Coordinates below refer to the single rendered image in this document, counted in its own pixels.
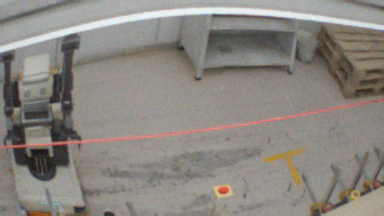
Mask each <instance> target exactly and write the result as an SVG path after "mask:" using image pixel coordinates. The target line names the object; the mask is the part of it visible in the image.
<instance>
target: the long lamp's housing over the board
mask: <svg viewBox="0 0 384 216"><path fill-rule="evenodd" d="M202 8H217V9H218V8H229V9H232V8H238V9H255V10H268V11H272V10H273V11H279V12H290V13H295V14H297V13H299V14H305V15H313V16H321V17H326V18H328V17H329V18H334V19H341V20H349V21H353V22H354V21H356V22H360V23H362V22H363V23H367V24H374V25H380V26H384V10H383V9H382V8H381V7H380V5H376V4H370V3H367V2H363V1H357V0H66V1H61V2H57V3H55V4H51V5H47V6H42V7H41V8H37V9H32V10H28V11H27V12H23V13H19V14H16V15H13V16H9V17H5V18H4V19H0V47H3V46H5V45H10V44H13V43H17V42H21V41H23V40H29V39H30V38H35V37H38V36H42V35H47V34H49V33H54V32H57V31H61V30H66V29H68V28H73V27H77V26H80V25H86V24H89V23H94V22H100V21H102V20H109V19H113V18H118V17H126V16H128V15H137V14H141V13H151V12H156V11H171V10H181V9H202Z"/></svg>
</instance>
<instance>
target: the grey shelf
mask: <svg viewBox="0 0 384 216"><path fill-rule="evenodd" d="M298 22H299V18H294V17H292V18H290V17H284V16H283V18H282V19H273V18H260V17H259V18H254V17H249V18H247V17H213V16H212V13H200V14H185V17H184V20H183V24H182V30H181V36H180V42H179V46H178V49H179V51H181V50H184V49H185V50H186V52H187V54H188V56H189V58H190V59H191V60H192V62H193V64H194V66H195V68H196V73H195V76H194V78H195V80H196V81H197V80H201V75H202V69H203V68H210V67H223V66H252V65H257V66H262V65H269V66H271V65H287V64H288V65H290V69H289V70H288V71H287V72H288V73H289V74H292V69H293V63H294V58H295V56H294V54H295V49H296V41H297V36H298V35H297V33H298V25H299V23H298ZM270 32H271V33H270ZM199 73H200V74H199Z"/></svg>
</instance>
